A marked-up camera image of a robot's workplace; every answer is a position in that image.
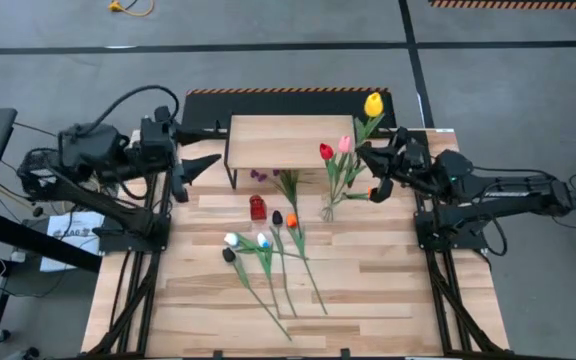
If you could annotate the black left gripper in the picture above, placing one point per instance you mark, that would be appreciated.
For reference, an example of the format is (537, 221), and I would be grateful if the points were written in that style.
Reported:
(157, 145)

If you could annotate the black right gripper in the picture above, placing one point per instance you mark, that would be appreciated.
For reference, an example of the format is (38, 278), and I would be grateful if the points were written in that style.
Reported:
(410, 160)

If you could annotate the pink artificial tulip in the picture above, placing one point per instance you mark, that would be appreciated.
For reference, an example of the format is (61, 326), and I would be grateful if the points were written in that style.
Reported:
(344, 144)

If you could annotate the purple artificial flower bunch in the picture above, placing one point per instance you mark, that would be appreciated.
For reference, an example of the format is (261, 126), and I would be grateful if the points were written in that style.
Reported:
(288, 182)

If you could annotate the white and blue artificial tulip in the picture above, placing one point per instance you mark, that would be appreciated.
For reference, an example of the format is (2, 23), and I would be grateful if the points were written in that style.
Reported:
(231, 239)
(263, 241)

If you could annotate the orange artificial tulip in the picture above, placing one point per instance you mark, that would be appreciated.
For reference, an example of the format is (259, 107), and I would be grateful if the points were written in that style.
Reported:
(292, 220)

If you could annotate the black artificial tulip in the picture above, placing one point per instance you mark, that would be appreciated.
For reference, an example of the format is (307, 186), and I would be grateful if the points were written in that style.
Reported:
(228, 255)
(277, 218)

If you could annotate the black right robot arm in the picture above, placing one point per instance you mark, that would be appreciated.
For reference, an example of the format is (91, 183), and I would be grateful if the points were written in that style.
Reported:
(508, 192)

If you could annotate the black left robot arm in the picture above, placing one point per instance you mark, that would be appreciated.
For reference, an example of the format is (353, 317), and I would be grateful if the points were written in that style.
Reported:
(93, 150)

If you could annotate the small wooden shelf table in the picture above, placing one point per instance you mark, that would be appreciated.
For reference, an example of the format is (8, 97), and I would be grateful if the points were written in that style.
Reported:
(288, 142)

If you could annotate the clear glass vase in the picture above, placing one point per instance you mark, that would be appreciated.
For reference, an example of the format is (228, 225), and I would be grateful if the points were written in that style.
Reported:
(327, 214)

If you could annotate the red ribbed glass vase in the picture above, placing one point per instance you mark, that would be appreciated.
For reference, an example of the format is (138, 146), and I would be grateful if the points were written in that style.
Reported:
(258, 207)

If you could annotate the black floor mat striped edge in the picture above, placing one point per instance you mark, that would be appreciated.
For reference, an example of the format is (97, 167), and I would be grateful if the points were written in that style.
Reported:
(288, 102)
(518, 4)

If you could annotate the printed white paper sheet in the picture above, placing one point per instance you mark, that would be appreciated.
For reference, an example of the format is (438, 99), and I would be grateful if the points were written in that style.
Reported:
(83, 225)

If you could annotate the white power adapter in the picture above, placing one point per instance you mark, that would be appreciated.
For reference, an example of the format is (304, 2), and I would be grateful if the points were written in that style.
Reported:
(18, 256)

